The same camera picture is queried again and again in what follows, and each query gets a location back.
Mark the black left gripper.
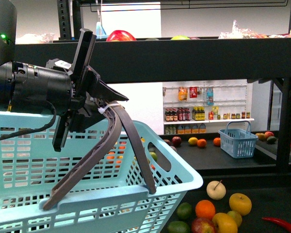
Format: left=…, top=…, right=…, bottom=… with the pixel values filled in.
left=13, top=29, right=128, bottom=152

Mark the grey-brown basket handle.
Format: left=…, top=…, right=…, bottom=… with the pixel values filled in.
left=42, top=100, right=156, bottom=210

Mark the red apple upper shelf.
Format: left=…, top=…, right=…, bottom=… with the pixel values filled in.
left=106, top=30, right=136, bottom=41

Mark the far lemon on shelf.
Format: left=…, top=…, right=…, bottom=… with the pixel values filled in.
left=188, top=137, right=198, bottom=146

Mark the far orange on shelf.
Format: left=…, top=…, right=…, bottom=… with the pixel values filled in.
left=197, top=139, right=207, bottom=148

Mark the black upper shelf board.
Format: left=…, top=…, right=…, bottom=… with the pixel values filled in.
left=14, top=36, right=291, bottom=84

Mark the white zip tie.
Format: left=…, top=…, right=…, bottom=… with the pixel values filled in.
left=97, top=103, right=120, bottom=114

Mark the dark sauce bottles row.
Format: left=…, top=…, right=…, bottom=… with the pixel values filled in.
left=164, top=107, right=191, bottom=122

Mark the far dark red apple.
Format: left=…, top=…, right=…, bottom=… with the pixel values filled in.
left=172, top=136, right=182, bottom=147

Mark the yellow label bottles row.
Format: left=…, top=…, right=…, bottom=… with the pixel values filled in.
left=192, top=106, right=205, bottom=121

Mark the green lime upper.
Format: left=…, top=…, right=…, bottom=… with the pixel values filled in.
left=176, top=202, right=193, bottom=220

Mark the green avocado middle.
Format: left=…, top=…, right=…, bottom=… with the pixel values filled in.
left=167, top=221, right=190, bottom=233

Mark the small blue shopping basket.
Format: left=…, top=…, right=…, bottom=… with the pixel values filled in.
left=218, top=120, right=258, bottom=159

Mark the white pear with stem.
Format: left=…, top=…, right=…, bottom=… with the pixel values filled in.
left=206, top=181, right=226, bottom=200

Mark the small orange tangerine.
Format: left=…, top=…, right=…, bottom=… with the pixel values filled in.
left=195, top=200, right=216, bottom=220

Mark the red yellow apple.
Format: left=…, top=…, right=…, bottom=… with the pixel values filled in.
left=191, top=217, right=216, bottom=233

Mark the golden yellow apple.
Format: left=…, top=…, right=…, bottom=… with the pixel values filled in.
left=229, top=193, right=252, bottom=216

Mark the yellow orange fruit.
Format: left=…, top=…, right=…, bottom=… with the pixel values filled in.
left=212, top=213, right=238, bottom=233

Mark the brown kiwi upper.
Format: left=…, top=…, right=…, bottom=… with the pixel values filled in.
left=227, top=210, right=243, bottom=228

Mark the red chili pepper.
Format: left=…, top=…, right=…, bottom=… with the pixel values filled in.
left=261, top=217, right=291, bottom=233

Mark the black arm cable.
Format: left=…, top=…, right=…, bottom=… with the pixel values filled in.
left=0, top=99, right=57, bottom=143

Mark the black metal shelf post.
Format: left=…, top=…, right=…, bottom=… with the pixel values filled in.
left=276, top=78, right=291, bottom=173

